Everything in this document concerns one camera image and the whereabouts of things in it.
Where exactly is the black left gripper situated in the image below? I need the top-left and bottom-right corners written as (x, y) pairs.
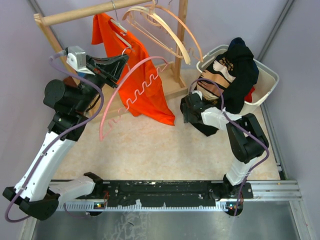
top-left (73, 53), bottom-right (129, 113)

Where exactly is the pink hanger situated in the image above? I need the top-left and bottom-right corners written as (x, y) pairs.
top-left (99, 47), bottom-right (170, 142)

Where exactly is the white plastic hanger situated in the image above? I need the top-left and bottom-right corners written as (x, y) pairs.
top-left (110, 0), bottom-right (128, 36)

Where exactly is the black orange t shirt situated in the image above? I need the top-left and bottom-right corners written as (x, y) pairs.
top-left (192, 44), bottom-right (260, 137)

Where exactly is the red t shirt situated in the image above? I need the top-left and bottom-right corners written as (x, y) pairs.
top-left (244, 86), bottom-right (255, 103)

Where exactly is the cream plastic hook hanger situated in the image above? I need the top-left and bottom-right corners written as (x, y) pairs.
top-left (122, 6), bottom-right (176, 57)

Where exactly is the navy t shirt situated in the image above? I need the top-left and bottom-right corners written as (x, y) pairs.
top-left (228, 37), bottom-right (259, 73)

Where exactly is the beige wooden hanger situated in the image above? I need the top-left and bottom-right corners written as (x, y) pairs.
top-left (150, 0), bottom-right (191, 65)

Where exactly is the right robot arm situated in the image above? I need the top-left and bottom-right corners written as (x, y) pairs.
top-left (180, 90), bottom-right (269, 200)

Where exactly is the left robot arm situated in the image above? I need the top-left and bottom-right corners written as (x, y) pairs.
top-left (2, 50), bottom-right (129, 221)

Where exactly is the wooden clothes rack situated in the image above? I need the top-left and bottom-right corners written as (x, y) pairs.
top-left (33, 0), bottom-right (189, 123)

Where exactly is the brown cloth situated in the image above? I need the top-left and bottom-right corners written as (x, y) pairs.
top-left (63, 76), bottom-right (78, 88)

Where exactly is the white laundry basket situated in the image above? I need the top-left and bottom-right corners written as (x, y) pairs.
top-left (196, 44), bottom-right (279, 115)

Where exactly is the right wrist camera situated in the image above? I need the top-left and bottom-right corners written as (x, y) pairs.
top-left (191, 90), bottom-right (203, 101)

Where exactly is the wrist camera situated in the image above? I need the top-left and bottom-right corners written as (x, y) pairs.
top-left (191, 90), bottom-right (203, 101)
top-left (66, 46), bottom-right (95, 75)

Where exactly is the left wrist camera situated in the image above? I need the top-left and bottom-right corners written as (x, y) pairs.
top-left (66, 46), bottom-right (95, 75)

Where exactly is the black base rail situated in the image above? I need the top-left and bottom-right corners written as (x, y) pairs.
top-left (74, 179), bottom-right (253, 208)

